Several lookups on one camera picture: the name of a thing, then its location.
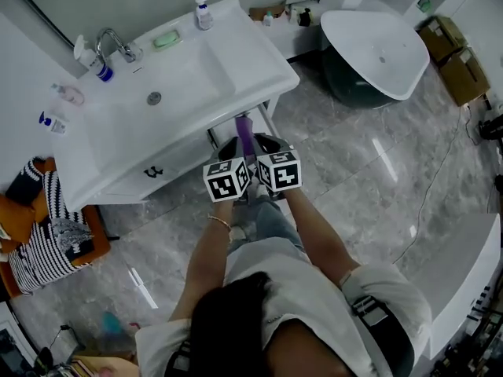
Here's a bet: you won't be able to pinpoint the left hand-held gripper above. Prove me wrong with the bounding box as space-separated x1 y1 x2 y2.
203 136 253 203

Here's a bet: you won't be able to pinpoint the person's blue jeans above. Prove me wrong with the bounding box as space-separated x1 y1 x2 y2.
227 198 303 251

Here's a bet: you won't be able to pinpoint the orange cushion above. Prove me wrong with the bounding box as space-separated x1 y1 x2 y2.
0 194 39 245

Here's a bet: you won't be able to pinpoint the person's right forearm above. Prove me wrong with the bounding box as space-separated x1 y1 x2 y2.
282 188 361 290

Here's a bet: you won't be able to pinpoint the dark cushion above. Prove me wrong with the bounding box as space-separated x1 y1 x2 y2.
6 167 46 208

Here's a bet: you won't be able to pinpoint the purple cloth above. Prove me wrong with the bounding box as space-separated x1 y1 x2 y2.
234 115 255 160

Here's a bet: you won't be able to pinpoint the white low shelf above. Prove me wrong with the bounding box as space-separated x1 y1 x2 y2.
257 4 324 60

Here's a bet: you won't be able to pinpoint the black white striped blanket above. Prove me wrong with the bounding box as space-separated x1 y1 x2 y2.
7 158 94 295

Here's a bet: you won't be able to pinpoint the brown basket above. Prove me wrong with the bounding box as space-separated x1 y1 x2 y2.
249 0 288 21

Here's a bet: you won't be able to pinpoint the blue pump lotion bottle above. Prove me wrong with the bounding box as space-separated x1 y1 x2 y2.
38 111 68 135

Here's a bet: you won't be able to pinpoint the thin metal bracelet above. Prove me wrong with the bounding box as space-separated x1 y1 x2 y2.
207 215 233 233

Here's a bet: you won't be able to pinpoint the black tripod stand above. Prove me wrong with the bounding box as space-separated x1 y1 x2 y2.
478 115 503 143

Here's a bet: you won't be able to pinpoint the white bathtub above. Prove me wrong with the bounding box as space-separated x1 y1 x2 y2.
392 212 502 361

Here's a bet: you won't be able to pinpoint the pink bottle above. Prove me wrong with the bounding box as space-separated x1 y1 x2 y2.
50 83 86 107

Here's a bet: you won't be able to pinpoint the person's left forearm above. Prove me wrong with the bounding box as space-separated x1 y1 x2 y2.
168 198 235 321

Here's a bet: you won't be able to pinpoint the white vanity cabinet with sink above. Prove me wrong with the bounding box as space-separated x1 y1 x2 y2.
50 0 302 214

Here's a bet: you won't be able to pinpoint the brown cardboard box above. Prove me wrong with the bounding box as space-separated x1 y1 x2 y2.
439 47 492 108
418 16 469 64

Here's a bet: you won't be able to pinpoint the grey black shoulder strap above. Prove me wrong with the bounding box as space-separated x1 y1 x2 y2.
164 339 193 377
340 269 416 377

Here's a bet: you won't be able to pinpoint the teal plastic object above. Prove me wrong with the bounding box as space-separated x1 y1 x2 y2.
101 311 123 335

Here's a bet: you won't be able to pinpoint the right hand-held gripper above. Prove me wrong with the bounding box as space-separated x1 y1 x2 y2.
251 134 303 194

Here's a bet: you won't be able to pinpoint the person's white shirt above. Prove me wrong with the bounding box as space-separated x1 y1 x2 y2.
135 236 433 377

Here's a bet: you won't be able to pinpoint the chrome faucet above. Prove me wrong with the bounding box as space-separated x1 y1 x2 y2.
95 27 144 64

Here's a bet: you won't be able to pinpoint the white spray bottle blue band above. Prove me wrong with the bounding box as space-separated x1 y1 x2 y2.
73 34 116 83

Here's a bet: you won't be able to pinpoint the white pump soap bottle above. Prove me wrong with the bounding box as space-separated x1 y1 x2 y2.
195 0 215 31

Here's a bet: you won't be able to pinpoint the thin floor cable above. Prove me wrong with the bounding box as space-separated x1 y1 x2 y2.
392 108 467 266

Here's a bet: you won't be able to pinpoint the dark green bathtub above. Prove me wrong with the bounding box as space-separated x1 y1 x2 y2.
320 9 431 111

